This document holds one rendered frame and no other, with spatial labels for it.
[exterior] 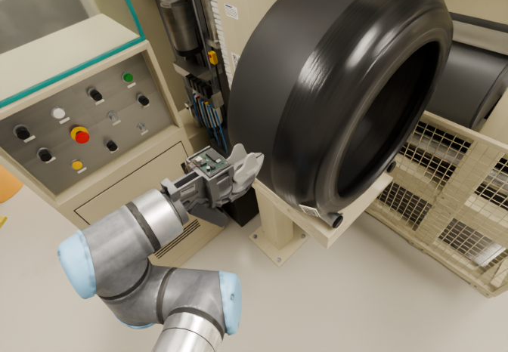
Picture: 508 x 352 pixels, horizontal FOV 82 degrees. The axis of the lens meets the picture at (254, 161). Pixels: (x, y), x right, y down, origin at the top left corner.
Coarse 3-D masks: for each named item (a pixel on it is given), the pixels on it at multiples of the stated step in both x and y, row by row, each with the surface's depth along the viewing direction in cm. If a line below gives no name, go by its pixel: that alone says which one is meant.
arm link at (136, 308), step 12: (144, 276) 47; (156, 276) 48; (132, 288) 45; (144, 288) 47; (156, 288) 47; (108, 300) 45; (120, 300) 45; (132, 300) 46; (144, 300) 46; (120, 312) 47; (132, 312) 47; (144, 312) 46; (132, 324) 50; (144, 324) 50
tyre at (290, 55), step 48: (288, 0) 57; (336, 0) 52; (384, 0) 49; (432, 0) 54; (288, 48) 53; (336, 48) 48; (384, 48) 48; (432, 48) 67; (240, 96) 61; (288, 96) 53; (336, 96) 49; (384, 96) 94; (288, 144) 55; (336, 144) 53; (384, 144) 94; (288, 192) 63; (336, 192) 66
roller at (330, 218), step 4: (336, 212) 85; (324, 216) 86; (328, 216) 85; (332, 216) 84; (336, 216) 84; (340, 216) 84; (324, 220) 86; (328, 220) 85; (332, 220) 84; (336, 220) 83; (340, 220) 84; (332, 224) 84; (336, 224) 84
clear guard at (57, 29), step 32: (0, 0) 68; (32, 0) 72; (64, 0) 76; (96, 0) 81; (128, 0) 85; (0, 32) 71; (32, 32) 75; (64, 32) 80; (96, 32) 85; (128, 32) 91; (0, 64) 74; (32, 64) 78; (64, 64) 83; (0, 96) 77
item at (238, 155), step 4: (240, 144) 56; (236, 148) 56; (240, 148) 57; (232, 152) 56; (236, 152) 56; (240, 152) 57; (244, 152) 58; (232, 156) 56; (236, 156) 57; (240, 156) 58; (244, 156) 59; (256, 156) 59; (228, 160) 56; (232, 160) 57; (236, 160) 58; (240, 160) 58; (244, 160) 59; (232, 164) 58; (236, 164) 58; (240, 164) 58; (236, 168) 57
